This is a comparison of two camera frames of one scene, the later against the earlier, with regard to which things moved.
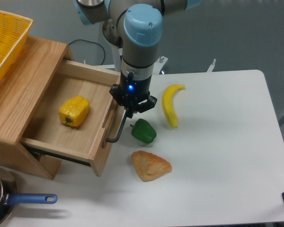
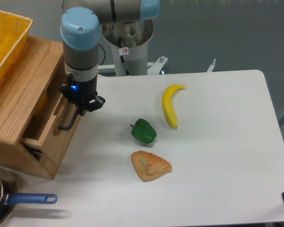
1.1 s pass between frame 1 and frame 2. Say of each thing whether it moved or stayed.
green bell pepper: stayed
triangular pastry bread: stayed
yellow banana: stayed
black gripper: moved
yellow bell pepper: moved
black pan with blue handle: stayed
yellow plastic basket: stayed
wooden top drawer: moved
